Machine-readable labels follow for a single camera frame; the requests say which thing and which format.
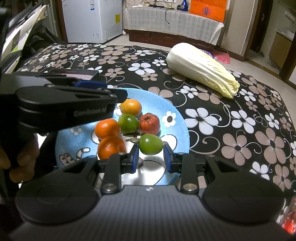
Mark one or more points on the black floral tablecloth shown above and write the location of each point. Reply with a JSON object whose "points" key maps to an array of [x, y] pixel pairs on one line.
{"points": [[253, 130]]}

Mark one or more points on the orange tangerine left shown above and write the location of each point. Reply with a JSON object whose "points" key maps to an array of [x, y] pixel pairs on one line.
{"points": [[106, 128]]}

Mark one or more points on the orange gift box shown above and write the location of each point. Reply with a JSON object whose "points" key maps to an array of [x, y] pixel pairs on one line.
{"points": [[212, 9]]}

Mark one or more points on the person's left hand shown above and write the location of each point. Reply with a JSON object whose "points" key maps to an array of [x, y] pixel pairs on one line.
{"points": [[21, 167]]}

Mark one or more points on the orange tangerine front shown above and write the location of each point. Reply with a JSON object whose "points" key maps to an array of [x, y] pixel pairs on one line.
{"points": [[109, 146]]}

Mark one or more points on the green tomato plate centre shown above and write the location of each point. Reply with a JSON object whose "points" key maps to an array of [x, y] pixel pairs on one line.
{"points": [[128, 123]]}

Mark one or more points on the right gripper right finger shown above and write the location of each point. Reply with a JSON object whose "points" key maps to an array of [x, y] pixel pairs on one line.
{"points": [[176, 161]]}

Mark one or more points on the pink floor mat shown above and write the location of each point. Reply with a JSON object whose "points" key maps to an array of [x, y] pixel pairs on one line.
{"points": [[221, 55]]}

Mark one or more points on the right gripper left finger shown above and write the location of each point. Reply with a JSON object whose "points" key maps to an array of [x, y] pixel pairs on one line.
{"points": [[121, 163]]}

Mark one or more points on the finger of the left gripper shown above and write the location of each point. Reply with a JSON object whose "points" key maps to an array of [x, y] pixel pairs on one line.
{"points": [[90, 84]]}

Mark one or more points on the orange tangerine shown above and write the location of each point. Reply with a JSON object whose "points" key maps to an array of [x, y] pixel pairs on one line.
{"points": [[109, 146], [106, 128]]}

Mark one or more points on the white chest freezer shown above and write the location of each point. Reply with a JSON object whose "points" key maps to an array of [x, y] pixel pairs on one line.
{"points": [[92, 21]]}

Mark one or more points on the yellow-orange tangerine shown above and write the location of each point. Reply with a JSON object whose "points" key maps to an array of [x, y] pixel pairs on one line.
{"points": [[131, 106]]}

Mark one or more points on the napa cabbage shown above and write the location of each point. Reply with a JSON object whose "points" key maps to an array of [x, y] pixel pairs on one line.
{"points": [[193, 63]]}

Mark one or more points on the white black scooter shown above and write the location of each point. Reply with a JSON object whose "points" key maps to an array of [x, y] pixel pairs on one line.
{"points": [[26, 34]]}

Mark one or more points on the low cabinet with lace cloth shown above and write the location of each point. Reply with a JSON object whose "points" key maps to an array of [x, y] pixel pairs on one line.
{"points": [[167, 27]]}

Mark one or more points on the dark red wrinkled fruit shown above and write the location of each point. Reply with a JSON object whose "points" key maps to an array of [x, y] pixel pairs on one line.
{"points": [[149, 124]]}

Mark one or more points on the black-rimmed white box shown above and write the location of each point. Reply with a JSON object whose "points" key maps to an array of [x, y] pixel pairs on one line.
{"points": [[91, 75]]}

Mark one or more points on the blue glass bottle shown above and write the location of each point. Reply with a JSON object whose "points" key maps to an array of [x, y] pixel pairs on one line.
{"points": [[184, 6]]}

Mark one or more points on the green tomato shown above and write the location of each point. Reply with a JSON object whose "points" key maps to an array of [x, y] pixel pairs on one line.
{"points": [[150, 144]]}

